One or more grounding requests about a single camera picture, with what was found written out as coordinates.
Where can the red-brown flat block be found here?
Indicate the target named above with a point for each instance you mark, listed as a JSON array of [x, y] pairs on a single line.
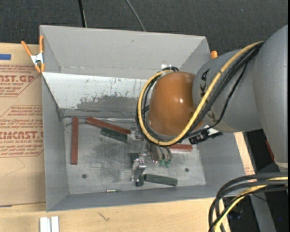
[[74, 141], [183, 147], [106, 125]]

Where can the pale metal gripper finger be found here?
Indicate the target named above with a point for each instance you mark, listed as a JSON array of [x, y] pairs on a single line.
[[138, 173], [136, 135]]

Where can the brown cardboard board, red print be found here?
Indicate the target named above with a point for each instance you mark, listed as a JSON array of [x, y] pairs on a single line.
[[19, 120]]

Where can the black cylinder on white bracket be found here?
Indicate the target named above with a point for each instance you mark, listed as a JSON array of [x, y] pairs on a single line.
[[198, 137]]

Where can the grey metal bin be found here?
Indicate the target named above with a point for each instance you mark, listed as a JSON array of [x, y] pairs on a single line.
[[106, 49]]

